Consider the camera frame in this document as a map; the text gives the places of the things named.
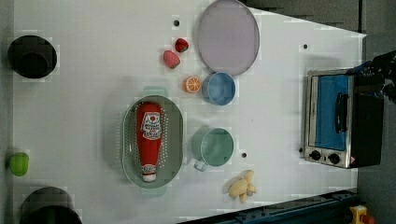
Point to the pink strawberry toy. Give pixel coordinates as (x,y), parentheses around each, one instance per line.
(170,59)

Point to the blue metal frame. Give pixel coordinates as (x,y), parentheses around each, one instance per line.
(330,208)

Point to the red strawberry toy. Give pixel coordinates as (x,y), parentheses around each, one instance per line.
(181,45)

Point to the lilac round plate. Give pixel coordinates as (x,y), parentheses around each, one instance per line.
(228,37)

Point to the orange slice toy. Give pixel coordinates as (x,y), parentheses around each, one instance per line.
(191,84)

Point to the black cylinder lower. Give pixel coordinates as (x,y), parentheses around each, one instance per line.
(49,205)

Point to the green oval strainer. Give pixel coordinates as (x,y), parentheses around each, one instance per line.
(171,150)

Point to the black cylinder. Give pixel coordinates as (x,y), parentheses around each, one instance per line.
(49,205)
(32,56)

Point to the green mug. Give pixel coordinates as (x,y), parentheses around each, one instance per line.
(211,147)

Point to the lime green knob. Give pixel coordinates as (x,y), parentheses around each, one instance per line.
(19,164)

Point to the red ketchup bottle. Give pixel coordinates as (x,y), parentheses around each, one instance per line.
(149,133)

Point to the yellow red clamp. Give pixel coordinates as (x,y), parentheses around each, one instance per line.
(360,216)

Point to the black cylinder upper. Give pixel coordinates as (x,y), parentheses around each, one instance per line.
(32,56)

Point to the toaster oven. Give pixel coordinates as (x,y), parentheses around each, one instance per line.
(343,119)

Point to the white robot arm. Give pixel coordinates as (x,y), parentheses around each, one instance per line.
(381,70)

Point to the blue bowl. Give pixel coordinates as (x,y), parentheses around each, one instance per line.
(218,89)

